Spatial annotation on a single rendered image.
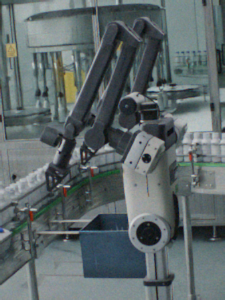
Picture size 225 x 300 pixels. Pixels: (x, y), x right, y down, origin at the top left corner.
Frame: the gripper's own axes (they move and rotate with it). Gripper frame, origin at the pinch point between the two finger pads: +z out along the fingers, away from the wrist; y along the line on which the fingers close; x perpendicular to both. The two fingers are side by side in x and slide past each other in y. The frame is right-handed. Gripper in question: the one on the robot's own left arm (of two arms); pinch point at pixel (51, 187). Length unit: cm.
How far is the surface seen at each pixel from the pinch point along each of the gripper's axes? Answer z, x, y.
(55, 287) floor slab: 164, -20, -238
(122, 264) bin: 41, 31, -52
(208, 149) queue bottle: 10, 43, -176
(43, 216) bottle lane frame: 44, -14, -72
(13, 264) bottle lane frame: 53, -11, -32
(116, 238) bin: 30, 24, -53
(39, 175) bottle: 31, -24, -85
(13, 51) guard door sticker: 47, -142, -357
